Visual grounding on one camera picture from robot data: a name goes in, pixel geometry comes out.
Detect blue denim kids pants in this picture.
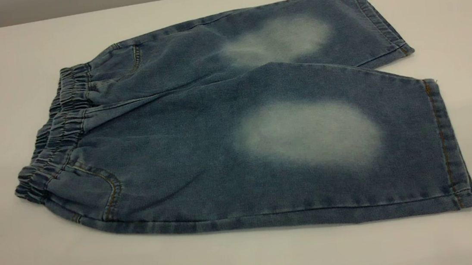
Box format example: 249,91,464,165
0,0,472,256

